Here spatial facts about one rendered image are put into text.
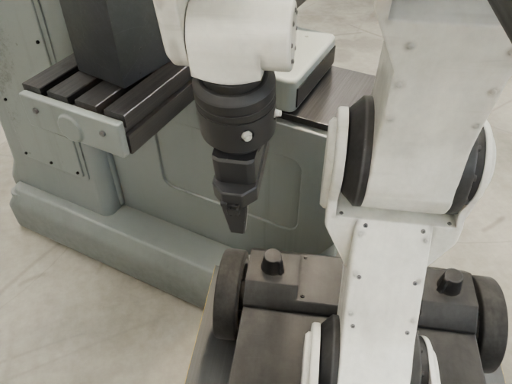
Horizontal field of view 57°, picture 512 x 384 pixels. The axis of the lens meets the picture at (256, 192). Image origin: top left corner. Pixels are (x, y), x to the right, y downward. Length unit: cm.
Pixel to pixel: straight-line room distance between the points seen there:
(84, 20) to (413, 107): 57
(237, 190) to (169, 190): 100
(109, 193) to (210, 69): 126
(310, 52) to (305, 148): 24
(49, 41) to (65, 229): 72
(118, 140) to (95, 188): 88
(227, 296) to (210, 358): 19
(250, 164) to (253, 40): 15
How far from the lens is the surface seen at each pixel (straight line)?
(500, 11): 23
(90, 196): 174
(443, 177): 58
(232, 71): 46
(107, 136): 84
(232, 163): 54
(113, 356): 164
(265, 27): 44
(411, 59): 47
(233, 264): 101
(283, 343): 95
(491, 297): 107
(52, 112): 91
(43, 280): 190
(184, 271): 157
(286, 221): 137
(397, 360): 74
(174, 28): 45
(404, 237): 68
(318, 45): 126
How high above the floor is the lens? 139
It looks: 43 degrees down
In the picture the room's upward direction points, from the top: straight up
